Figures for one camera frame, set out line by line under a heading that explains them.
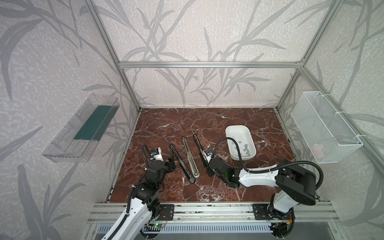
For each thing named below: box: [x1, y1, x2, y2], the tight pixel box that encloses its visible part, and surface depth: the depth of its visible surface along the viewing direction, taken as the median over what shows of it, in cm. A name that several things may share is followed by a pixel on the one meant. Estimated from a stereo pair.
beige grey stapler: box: [182, 136, 200, 179], surface depth 93 cm
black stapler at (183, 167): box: [170, 144, 196, 184], surface depth 90 cm
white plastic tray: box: [225, 125, 257, 161], surface depth 101 cm
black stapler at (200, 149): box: [193, 134, 208, 166], surface depth 99 cm
